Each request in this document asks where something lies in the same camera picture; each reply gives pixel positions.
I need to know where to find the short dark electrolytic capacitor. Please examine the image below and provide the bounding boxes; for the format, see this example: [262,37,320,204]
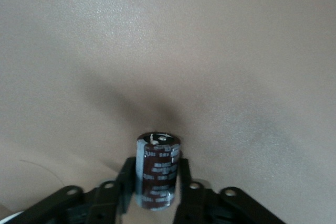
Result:
[135,131,182,211]

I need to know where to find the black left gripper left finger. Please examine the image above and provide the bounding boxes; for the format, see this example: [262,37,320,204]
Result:
[0,157,137,224]

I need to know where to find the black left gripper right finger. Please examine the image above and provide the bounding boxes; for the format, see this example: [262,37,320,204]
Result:
[173,158,287,224]

